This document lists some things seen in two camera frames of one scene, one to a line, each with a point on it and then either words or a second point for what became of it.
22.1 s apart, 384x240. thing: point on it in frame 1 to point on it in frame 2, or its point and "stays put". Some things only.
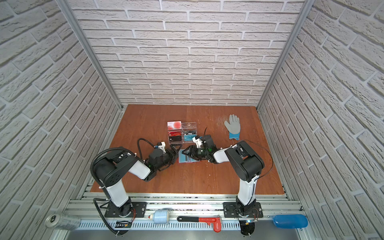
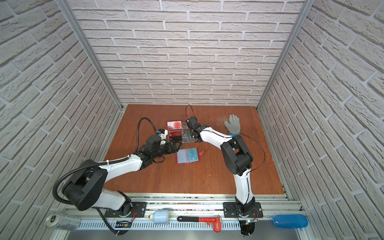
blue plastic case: x=290 y=221 stays put
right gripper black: x=192 y=148 to x=192 y=132
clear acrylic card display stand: x=179 y=132 stays put
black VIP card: x=175 y=138 stays put
